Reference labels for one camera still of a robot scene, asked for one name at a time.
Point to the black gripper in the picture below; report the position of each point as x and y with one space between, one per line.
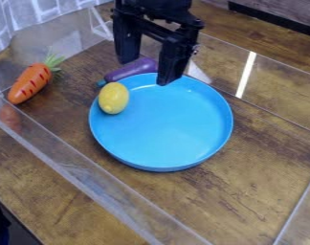
166 21

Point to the purple toy eggplant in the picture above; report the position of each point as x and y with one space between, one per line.
140 66

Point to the blue round tray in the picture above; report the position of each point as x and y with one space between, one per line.
172 127

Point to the yellow toy lemon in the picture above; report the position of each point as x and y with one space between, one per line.
114 98

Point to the orange toy carrot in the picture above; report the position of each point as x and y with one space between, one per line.
34 79

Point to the white checkered curtain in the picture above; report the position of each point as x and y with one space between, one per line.
23 13

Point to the clear acrylic enclosure wall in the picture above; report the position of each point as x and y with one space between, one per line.
78 198

